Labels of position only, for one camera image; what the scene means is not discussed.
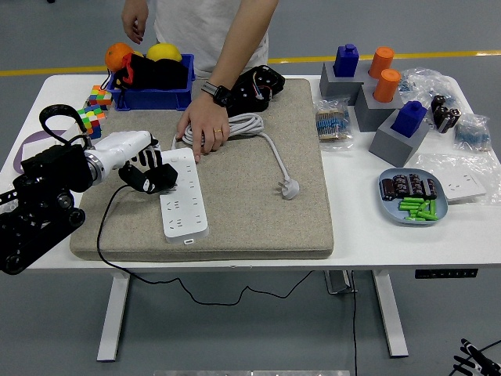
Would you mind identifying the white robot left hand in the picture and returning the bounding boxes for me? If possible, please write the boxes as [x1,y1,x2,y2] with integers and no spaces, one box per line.
[93,129,173,195]

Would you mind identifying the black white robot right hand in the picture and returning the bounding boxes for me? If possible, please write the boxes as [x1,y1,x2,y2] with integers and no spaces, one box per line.
[449,338,501,376]

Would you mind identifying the person's right hand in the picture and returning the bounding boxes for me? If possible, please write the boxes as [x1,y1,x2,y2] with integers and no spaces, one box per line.
[121,0,150,45]

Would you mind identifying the person's left hand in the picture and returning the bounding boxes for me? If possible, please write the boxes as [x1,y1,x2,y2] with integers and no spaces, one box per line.
[175,92,232,164]

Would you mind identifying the grey power strip cord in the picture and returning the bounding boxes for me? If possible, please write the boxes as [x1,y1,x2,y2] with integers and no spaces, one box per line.
[171,112,301,201]

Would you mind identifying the black plug adapter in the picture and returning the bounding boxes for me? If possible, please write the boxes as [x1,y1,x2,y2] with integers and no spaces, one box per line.
[146,163,179,193]

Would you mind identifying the thin black adapter cord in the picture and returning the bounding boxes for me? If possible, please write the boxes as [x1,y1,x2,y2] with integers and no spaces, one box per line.
[96,183,315,307]

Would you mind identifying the white power strip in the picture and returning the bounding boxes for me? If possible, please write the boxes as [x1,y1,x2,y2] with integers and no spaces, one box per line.
[158,146,211,246]

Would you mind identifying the black wristwatch grey band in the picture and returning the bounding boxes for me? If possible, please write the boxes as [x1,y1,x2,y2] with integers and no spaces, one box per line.
[200,81,236,109]

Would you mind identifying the twisted colourful puzzle cube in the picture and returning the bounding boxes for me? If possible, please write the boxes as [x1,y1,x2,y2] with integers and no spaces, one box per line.
[76,104,107,141]

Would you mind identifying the orange fruit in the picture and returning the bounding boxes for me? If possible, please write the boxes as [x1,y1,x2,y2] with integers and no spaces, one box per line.
[103,42,135,73]

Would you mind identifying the yellow lemon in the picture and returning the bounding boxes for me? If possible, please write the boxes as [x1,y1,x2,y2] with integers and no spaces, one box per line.
[146,42,183,63]

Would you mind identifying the black pouch with red trim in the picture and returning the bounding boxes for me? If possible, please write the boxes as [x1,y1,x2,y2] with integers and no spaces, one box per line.
[99,52,157,92]

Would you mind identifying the small colourful puzzle cube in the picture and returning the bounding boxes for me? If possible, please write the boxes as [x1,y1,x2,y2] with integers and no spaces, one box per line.
[88,85,114,111]

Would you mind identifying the blue plastic bin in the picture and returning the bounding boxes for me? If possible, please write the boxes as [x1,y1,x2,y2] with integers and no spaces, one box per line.
[105,53,196,112]

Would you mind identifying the plain black cloth pouch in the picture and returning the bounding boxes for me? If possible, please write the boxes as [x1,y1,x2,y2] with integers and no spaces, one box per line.
[151,57,189,91]

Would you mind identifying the black table control panel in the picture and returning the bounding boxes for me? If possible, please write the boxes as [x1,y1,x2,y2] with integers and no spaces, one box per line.
[414,267,479,280]

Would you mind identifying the white table leg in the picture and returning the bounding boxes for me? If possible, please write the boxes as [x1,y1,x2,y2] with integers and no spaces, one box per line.
[96,272,132,362]
[370,269,410,358]

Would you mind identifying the beige fabric mat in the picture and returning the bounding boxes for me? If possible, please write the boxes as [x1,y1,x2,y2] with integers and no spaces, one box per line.
[69,77,335,262]

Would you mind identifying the clear bag of resistors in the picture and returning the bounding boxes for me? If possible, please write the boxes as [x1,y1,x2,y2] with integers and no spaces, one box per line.
[314,96,355,152]

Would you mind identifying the grey block holder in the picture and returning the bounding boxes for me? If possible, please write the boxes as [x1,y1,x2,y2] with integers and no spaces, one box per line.
[353,84,404,132]
[319,60,373,106]
[368,109,431,168]

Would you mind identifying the blue square peg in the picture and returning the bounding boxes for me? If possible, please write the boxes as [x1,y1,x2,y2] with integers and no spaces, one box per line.
[332,42,360,78]
[391,99,427,139]

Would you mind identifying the blue-grey plate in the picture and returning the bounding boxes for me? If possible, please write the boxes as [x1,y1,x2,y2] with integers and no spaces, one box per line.
[377,167,449,227]

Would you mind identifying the orange cylinder peg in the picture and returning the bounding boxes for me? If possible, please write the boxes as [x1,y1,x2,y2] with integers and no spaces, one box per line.
[368,45,395,80]
[372,68,402,104]

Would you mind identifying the large clear plastic bag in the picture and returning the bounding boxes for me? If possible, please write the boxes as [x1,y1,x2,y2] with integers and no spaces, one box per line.
[414,150,501,207]

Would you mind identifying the clear bag of blue parts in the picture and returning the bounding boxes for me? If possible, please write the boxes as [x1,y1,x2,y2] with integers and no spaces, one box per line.
[452,112,492,153]
[398,67,459,110]

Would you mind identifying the bag of black capacitors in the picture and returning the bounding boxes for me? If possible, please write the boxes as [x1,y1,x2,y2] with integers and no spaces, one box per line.
[429,93,463,135]

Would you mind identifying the black device with coloured wires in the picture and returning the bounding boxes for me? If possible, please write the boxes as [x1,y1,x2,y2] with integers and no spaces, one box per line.
[225,64,286,118]

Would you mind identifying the white wall switch panel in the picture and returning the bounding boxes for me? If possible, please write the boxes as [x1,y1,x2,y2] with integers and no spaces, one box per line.
[62,123,85,148]
[21,135,66,156]

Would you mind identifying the black hanging cable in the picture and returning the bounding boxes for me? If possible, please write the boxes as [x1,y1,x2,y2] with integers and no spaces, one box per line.
[349,269,359,376]

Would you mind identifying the metal bracket under table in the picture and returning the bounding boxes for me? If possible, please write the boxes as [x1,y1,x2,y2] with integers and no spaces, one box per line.
[323,269,358,295]

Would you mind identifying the white wall socket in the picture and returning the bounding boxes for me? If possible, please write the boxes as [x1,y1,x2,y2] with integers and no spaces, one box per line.
[440,171,488,204]

